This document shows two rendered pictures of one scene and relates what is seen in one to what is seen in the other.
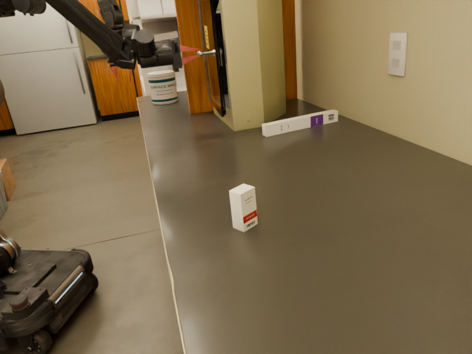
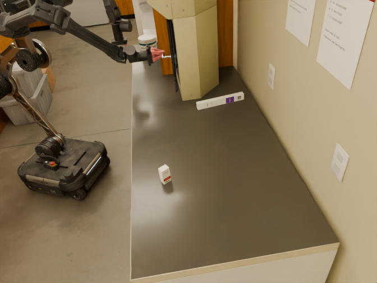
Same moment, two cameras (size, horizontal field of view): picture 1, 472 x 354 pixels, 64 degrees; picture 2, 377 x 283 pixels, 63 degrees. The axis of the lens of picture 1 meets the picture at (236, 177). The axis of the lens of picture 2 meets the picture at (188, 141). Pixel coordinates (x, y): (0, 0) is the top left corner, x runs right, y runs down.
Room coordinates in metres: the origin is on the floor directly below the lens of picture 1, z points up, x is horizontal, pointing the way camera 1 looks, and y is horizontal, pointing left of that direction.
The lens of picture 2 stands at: (-0.29, -0.27, 1.88)
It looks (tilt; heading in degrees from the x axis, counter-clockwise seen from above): 39 degrees down; 9
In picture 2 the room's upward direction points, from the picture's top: 6 degrees counter-clockwise
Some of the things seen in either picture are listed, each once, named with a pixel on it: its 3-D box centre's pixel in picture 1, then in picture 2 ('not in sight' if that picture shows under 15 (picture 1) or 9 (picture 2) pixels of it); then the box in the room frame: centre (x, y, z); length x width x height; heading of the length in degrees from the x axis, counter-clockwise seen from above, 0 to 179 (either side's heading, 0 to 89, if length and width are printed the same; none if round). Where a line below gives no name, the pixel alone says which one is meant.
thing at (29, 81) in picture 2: not in sight; (17, 74); (2.63, 2.04, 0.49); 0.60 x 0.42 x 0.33; 13
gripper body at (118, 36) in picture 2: not in sight; (118, 36); (1.62, 0.42, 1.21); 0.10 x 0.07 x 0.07; 103
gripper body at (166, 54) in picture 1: (166, 56); (143, 55); (1.32, 0.19, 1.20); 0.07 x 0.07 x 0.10; 14
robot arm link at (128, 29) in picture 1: (124, 27); (121, 21); (1.62, 0.38, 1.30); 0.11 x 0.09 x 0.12; 77
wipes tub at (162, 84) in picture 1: (163, 87); (148, 46); (1.92, 0.32, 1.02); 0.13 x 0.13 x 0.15
